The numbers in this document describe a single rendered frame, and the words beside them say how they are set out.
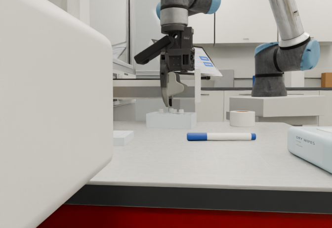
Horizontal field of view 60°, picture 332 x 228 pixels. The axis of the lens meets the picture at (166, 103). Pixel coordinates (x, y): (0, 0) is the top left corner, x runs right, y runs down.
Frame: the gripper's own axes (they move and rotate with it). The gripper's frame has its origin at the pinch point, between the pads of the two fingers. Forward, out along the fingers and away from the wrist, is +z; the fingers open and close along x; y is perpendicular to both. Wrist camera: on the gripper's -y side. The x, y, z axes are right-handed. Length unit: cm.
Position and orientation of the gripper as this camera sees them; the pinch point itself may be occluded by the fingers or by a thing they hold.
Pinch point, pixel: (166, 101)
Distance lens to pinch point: 79.1
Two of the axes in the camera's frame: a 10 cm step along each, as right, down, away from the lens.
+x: 2.6, -0.4, 9.6
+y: 9.6, 0.1, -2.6
